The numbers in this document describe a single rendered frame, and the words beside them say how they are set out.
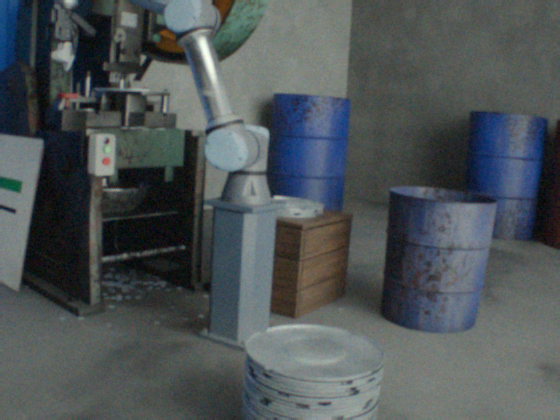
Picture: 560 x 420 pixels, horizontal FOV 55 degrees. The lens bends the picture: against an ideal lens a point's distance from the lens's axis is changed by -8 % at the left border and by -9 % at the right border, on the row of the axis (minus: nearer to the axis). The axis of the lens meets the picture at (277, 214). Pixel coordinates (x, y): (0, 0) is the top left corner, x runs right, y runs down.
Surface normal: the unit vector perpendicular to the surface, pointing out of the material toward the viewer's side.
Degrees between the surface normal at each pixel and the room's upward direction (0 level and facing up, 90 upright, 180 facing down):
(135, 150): 90
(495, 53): 90
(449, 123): 90
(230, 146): 97
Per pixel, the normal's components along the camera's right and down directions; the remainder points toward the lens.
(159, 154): 0.75, 0.16
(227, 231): -0.51, 0.11
